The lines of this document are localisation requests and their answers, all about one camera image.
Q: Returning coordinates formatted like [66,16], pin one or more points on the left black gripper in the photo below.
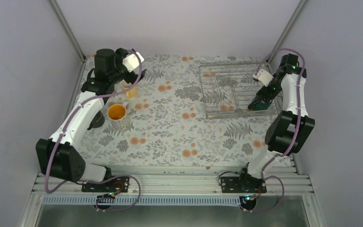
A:
[132,78]

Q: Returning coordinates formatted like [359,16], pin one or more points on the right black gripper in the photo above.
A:
[261,96]

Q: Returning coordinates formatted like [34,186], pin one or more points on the dark green mug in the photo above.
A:
[258,106]

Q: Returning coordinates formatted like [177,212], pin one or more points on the yellow white cup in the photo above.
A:
[130,88]

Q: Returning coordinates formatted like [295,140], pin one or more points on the black matte mug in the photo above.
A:
[97,121]

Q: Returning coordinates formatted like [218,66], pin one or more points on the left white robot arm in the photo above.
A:
[58,156]

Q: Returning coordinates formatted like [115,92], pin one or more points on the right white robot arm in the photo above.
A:
[291,128]

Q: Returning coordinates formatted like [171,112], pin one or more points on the floral patterned table mat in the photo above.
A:
[169,124]

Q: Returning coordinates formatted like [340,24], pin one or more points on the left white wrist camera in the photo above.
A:
[132,61]

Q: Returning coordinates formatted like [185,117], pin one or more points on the metal wire dish rack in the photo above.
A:
[228,89]

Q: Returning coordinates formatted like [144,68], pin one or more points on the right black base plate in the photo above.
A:
[234,184]

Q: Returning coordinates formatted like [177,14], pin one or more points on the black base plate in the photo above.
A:
[234,184]
[117,185]

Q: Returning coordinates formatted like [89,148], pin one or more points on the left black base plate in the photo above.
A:
[117,185]

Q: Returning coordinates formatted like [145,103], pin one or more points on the aluminium mounting rail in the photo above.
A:
[202,180]

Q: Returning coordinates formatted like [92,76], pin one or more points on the slotted grey cable duct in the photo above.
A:
[148,200]

